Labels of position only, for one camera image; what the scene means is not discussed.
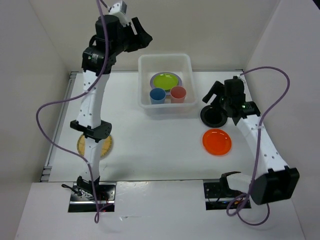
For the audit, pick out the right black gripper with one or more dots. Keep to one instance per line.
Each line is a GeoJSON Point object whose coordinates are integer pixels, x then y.
{"type": "Point", "coordinates": [218, 88]}

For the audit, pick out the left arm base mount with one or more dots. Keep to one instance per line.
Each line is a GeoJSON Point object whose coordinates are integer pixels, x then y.
{"type": "Point", "coordinates": [83, 202]}

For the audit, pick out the purple plastic plate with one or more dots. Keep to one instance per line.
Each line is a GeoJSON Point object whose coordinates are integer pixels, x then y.
{"type": "Point", "coordinates": [167, 92]}

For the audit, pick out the green plastic plate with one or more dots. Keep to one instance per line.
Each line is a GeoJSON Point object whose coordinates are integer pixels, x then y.
{"type": "Point", "coordinates": [165, 81]}

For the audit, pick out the pink plastic cup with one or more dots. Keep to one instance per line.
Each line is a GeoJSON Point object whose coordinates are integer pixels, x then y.
{"type": "Point", "coordinates": [178, 95]}

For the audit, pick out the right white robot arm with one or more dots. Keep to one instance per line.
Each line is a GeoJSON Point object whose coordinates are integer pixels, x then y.
{"type": "Point", "coordinates": [273, 179]}

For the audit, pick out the orange plastic plate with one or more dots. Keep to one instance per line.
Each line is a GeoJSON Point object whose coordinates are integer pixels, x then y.
{"type": "Point", "coordinates": [216, 142]}

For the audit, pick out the black plastic plate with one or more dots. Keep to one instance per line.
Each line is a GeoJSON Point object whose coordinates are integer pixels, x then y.
{"type": "Point", "coordinates": [213, 117]}

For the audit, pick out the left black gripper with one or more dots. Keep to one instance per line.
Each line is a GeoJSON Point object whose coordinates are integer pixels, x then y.
{"type": "Point", "coordinates": [146, 38]}

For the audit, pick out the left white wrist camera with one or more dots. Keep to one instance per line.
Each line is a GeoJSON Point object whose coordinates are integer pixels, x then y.
{"type": "Point", "coordinates": [119, 9]}

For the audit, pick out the round bamboo tray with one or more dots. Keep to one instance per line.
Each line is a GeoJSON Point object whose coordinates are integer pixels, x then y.
{"type": "Point", "coordinates": [106, 147]}

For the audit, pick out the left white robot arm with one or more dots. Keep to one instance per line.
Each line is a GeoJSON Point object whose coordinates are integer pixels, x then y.
{"type": "Point", "coordinates": [96, 67]}

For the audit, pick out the clear plastic bin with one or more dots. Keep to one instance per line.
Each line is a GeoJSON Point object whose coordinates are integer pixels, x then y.
{"type": "Point", "coordinates": [178, 63]}

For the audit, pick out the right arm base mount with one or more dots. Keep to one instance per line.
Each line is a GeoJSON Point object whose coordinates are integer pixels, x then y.
{"type": "Point", "coordinates": [217, 198]}

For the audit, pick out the blue plastic cup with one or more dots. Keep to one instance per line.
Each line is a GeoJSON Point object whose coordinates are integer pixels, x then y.
{"type": "Point", "coordinates": [157, 96]}

